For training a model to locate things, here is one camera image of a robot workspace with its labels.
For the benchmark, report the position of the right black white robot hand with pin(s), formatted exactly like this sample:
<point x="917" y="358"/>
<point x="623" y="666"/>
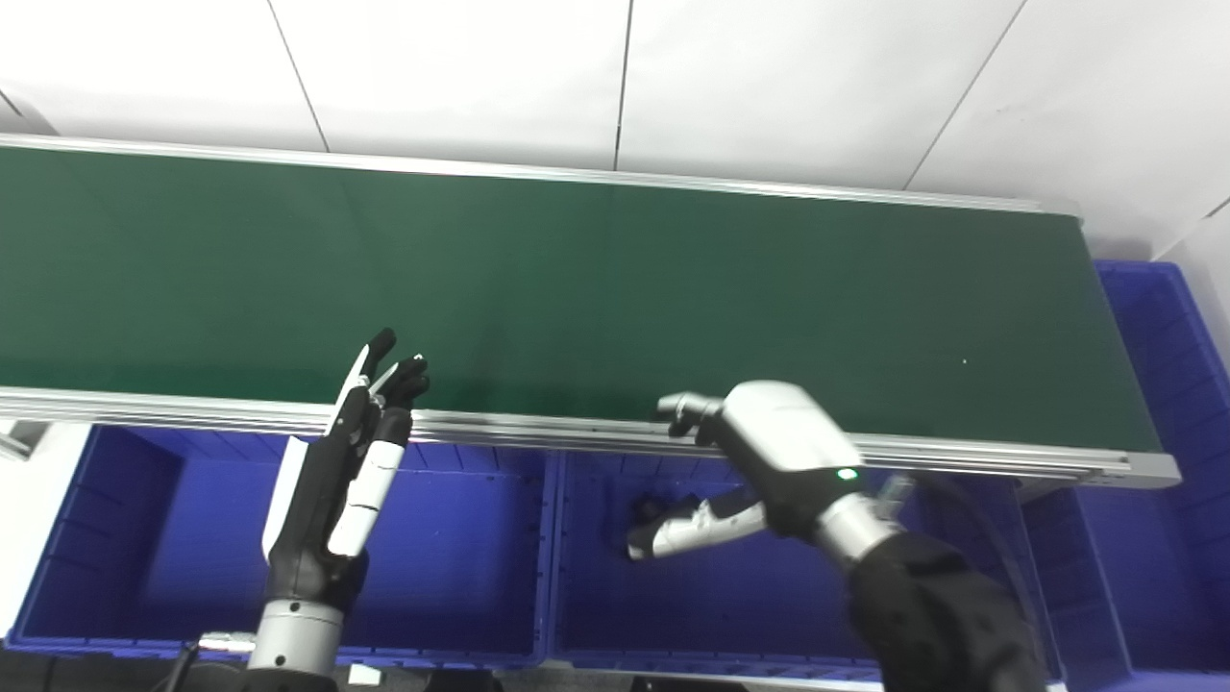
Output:
<point x="778" y="442"/>

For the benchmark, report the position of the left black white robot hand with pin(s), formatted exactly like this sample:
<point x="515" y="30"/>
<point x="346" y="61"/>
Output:
<point x="307" y="519"/>

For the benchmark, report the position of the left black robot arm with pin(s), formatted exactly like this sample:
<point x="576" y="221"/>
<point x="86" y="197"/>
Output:
<point x="293" y="639"/>

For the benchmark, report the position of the blue plastic bin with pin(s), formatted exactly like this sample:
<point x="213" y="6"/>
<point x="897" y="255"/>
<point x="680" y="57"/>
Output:
<point x="461" y="557"/>
<point x="730" y="596"/>
<point x="1182" y="538"/>

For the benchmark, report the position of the green conveyor belt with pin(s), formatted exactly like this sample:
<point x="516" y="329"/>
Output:
<point x="577" y="288"/>

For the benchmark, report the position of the grey conveyor support leg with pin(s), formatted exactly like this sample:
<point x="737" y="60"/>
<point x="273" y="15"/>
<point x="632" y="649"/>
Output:
<point x="19" y="440"/>

